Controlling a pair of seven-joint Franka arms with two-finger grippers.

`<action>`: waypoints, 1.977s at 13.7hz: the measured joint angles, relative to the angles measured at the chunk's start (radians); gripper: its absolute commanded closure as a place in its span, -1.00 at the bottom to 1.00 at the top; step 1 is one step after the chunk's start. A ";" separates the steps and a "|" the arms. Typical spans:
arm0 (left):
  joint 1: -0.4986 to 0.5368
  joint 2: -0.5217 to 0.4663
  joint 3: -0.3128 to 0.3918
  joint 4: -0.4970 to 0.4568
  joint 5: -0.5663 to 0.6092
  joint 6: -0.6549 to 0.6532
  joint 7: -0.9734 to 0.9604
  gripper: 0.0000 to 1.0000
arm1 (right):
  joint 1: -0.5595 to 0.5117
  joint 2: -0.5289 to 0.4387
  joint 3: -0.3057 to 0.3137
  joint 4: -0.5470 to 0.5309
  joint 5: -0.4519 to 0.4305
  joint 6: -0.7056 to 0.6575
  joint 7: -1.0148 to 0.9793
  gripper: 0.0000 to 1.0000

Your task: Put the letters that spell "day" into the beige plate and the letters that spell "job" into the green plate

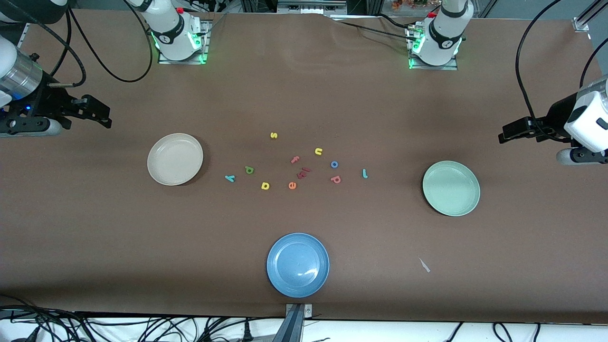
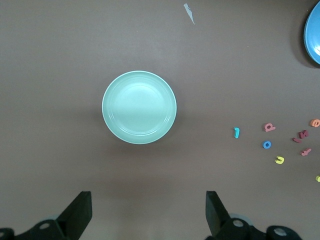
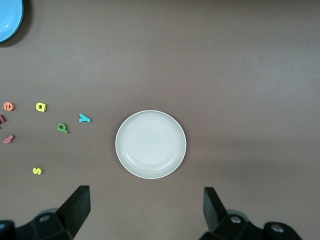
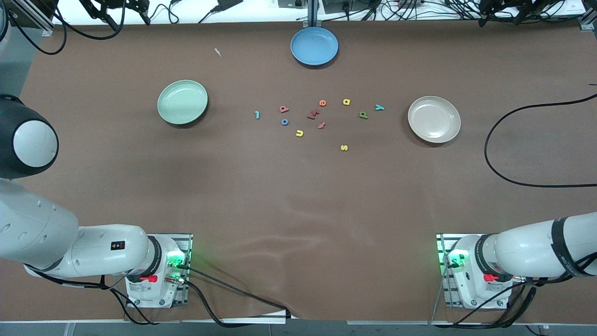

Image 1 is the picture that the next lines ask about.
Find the black power plug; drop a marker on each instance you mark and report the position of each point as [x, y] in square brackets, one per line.
[247, 334]

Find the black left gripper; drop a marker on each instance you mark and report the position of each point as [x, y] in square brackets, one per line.
[556, 115]

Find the beige brown round plate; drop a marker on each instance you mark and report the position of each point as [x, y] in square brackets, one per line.
[175, 159]

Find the grey power strip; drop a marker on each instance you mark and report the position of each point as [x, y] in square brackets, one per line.
[308, 5]

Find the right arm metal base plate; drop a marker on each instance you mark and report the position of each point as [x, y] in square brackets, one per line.
[166, 61]

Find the orange leafy decoration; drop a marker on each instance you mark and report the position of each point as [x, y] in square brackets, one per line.
[408, 4]

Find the brown table cover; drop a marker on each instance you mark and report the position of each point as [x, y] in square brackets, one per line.
[142, 237]

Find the grey metal camera post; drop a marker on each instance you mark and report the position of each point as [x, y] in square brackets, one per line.
[294, 327]

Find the blue round plate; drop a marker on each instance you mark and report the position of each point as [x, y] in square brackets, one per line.
[298, 265]

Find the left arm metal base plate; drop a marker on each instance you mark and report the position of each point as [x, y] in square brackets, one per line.
[427, 68]

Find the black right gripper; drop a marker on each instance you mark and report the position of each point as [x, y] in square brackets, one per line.
[47, 97]

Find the light green round plate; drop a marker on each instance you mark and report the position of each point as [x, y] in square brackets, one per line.
[451, 188]

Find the small white tape scrap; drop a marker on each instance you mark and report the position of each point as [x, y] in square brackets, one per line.
[424, 265]

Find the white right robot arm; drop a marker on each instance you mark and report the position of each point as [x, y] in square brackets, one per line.
[171, 28]

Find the black frame post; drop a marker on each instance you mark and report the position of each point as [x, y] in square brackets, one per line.
[365, 5]

